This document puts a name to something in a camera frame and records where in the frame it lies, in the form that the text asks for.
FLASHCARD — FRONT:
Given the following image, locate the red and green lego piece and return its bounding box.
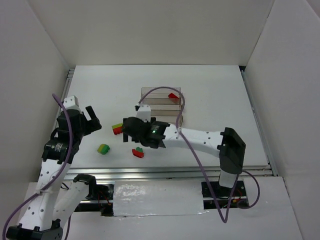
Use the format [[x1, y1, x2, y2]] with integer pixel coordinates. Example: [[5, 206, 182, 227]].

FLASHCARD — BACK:
[[131, 147, 144, 158]]

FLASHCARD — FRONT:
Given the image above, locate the red lego brick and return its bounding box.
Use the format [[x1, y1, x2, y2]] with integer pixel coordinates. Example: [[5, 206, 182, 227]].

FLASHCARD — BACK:
[[168, 93, 179, 99]]

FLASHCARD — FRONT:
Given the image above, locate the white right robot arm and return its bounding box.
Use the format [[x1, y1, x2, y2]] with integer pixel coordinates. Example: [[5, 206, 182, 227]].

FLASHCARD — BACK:
[[122, 116, 246, 189]]

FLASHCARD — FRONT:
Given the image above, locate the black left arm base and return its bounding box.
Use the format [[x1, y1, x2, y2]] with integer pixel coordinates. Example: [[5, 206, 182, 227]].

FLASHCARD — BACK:
[[5, 219, 63, 240]]

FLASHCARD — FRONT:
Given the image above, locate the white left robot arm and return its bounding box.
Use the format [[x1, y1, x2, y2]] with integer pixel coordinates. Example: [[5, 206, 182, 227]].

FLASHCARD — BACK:
[[18, 102, 102, 232]]

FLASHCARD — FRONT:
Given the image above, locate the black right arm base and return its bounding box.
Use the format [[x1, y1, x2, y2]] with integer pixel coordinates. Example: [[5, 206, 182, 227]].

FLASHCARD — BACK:
[[201, 180, 247, 199]]

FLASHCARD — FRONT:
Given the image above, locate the lime and red lego block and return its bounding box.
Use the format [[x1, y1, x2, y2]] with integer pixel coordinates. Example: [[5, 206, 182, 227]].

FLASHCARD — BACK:
[[111, 123, 123, 135]]

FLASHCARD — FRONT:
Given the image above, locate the lime and green rounded lego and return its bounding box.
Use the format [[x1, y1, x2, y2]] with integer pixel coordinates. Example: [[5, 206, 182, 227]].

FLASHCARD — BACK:
[[97, 144, 111, 155]]

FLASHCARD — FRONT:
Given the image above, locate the white foam board cover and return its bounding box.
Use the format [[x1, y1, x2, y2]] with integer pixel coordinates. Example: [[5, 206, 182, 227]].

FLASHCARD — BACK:
[[113, 180, 205, 217]]

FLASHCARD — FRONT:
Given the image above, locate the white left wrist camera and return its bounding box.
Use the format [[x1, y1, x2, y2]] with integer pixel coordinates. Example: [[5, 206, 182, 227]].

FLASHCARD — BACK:
[[63, 95, 80, 111]]

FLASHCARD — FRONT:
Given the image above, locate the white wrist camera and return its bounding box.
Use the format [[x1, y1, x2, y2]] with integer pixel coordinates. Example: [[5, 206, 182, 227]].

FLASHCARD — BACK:
[[63, 95, 80, 111], [134, 103, 151, 123]]

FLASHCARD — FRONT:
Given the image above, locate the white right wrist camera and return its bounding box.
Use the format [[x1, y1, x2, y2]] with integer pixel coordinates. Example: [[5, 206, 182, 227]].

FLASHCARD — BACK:
[[134, 103, 151, 123]]

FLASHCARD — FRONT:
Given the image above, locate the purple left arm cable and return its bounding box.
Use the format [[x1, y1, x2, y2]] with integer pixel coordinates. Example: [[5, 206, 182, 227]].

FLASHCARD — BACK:
[[2, 93, 76, 240]]

